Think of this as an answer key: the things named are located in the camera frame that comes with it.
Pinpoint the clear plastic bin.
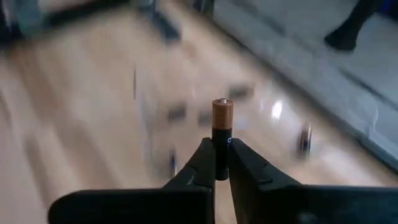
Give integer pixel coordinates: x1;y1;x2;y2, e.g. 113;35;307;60
132;62;317;183

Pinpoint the black cone stand base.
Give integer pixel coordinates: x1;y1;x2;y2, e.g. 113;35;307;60
323;0;379;52

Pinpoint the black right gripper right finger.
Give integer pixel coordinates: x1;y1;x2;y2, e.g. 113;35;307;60
228;138;398;224

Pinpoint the silver and black battery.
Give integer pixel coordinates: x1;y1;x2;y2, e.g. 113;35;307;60
295;123;313;160

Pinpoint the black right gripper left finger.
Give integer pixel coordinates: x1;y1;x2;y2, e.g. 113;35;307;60
47;138;217;224

